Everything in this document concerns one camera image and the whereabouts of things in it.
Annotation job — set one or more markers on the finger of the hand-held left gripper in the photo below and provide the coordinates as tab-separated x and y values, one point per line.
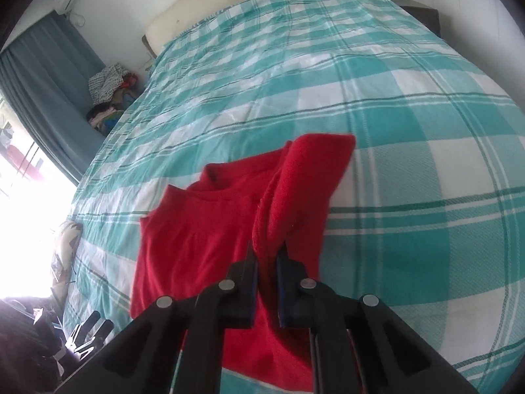
92	323
104	330

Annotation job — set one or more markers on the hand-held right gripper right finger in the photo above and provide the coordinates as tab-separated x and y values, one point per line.
287	295

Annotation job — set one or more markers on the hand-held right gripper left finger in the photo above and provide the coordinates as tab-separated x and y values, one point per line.
246	295

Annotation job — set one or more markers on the red sweater with white figure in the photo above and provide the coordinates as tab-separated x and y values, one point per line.
192	246

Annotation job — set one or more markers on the pile of mixed clothes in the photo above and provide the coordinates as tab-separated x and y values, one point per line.
104	82

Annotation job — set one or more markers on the patterned cushion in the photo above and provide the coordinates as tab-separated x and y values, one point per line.
65	250

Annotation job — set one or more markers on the bright window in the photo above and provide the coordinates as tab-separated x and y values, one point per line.
24	213

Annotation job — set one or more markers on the teal plaid bed blanket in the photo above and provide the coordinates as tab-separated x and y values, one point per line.
369	90

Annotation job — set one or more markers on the blue curtain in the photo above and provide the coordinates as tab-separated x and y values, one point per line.
49	74

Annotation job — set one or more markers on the cream padded headboard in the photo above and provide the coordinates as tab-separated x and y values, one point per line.
229	0

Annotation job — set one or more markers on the dark brown nightstand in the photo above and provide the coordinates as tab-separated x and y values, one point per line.
426	18

